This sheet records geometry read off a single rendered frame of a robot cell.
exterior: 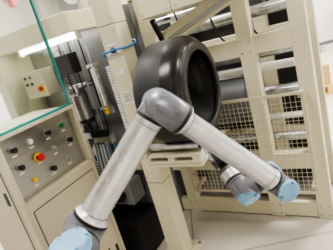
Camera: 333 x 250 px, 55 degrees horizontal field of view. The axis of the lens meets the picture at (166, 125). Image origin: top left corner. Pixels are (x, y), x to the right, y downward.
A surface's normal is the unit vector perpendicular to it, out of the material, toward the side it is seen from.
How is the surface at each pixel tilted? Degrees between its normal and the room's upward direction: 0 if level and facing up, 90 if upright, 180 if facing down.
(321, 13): 90
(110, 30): 90
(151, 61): 43
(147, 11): 90
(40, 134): 90
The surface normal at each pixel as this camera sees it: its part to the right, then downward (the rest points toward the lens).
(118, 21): 0.85, -0.09
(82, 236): -0.30, -0.89
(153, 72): -0.53, -0.20
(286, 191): 0.26, 0.23
